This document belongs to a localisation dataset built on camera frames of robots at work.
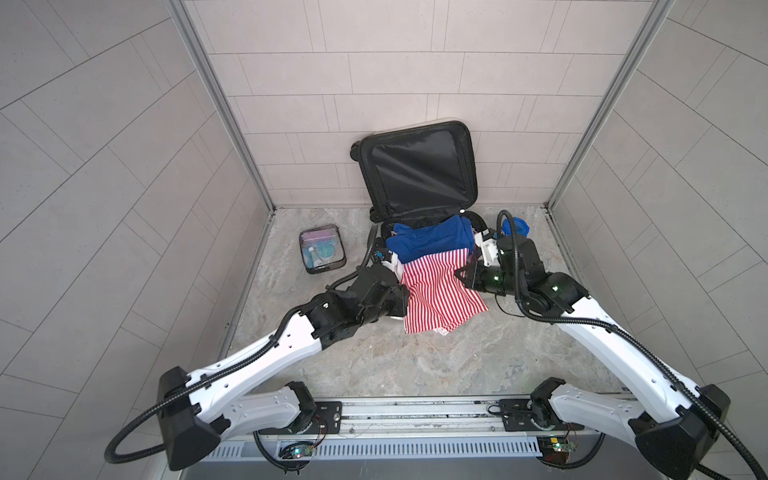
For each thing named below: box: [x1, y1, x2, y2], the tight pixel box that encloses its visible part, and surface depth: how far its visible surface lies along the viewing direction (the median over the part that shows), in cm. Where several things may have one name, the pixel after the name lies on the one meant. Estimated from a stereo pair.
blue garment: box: [386, 215, 475, 264], surface depth 100 cm
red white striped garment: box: [401, 248, 489, 334], surface depth 74 cm
